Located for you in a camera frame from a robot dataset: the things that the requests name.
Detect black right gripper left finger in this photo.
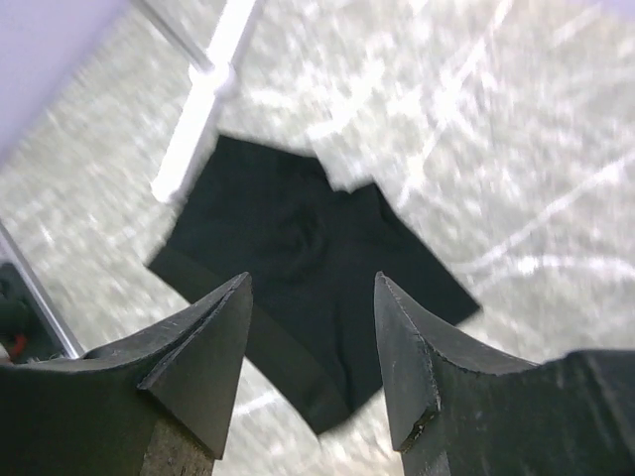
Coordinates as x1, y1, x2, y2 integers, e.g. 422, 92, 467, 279
1, 273, 252, 475

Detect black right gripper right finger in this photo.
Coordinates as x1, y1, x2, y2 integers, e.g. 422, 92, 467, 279
374, 275, 634, 475

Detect black underwear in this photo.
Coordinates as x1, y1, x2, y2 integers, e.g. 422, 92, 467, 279
148, 136, 479, 434

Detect white metal clothes rack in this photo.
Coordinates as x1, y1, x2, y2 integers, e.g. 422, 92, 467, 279
0, 0, 260, 360

